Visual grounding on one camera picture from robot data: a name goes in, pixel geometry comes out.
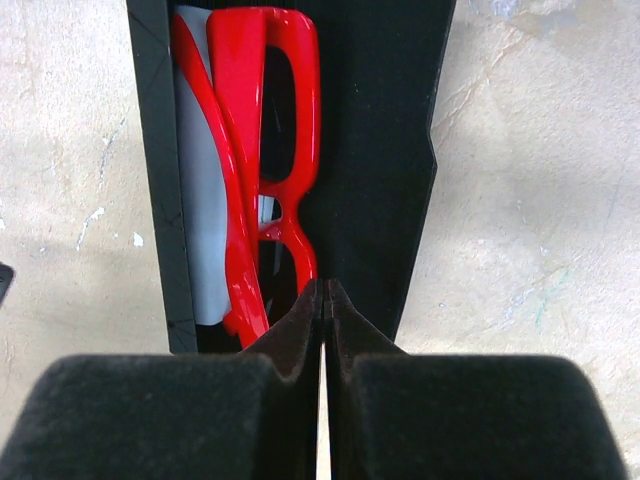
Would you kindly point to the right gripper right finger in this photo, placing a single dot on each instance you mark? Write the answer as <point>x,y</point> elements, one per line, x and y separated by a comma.
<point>393,415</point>

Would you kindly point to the light blue cleaning cloth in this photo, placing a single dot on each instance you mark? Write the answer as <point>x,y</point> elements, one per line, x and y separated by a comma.
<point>219,58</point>

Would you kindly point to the red sunglasses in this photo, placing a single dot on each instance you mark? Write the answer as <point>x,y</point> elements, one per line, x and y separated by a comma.
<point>289,164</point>

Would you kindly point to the black glasses case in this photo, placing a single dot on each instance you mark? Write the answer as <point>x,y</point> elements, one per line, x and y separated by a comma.
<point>380,66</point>

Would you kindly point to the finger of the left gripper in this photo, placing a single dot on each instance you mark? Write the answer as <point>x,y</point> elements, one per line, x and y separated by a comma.
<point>6,277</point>

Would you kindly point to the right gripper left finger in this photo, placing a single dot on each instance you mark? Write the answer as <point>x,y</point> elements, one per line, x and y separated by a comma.
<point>249,415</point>

